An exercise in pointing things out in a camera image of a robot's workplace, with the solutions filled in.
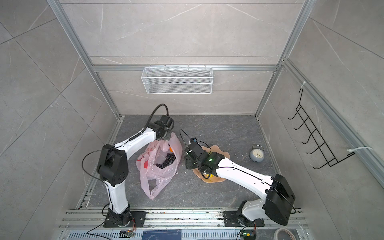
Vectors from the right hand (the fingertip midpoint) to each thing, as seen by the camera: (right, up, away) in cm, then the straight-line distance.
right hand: (190, 158), depth 80 cm
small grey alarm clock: (+42, 0, +13) cm, 44 cm away
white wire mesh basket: (-9, +49, +20) cm, 54 cm away
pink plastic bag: (-20, -11, 0) cm, 23 cm away
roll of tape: (+40, -34, -13) cm, 54 cm away
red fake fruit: (-24, -4, +1) cm, 25 cm away
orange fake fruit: (-11, +4, +1) cm, 12 cm away
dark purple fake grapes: (-13, -2, +10) cm, 16 cm away
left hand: (-17, +15, +15) cm, 27 cm away
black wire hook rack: (+58, +8, -17) cm, 61 cm away
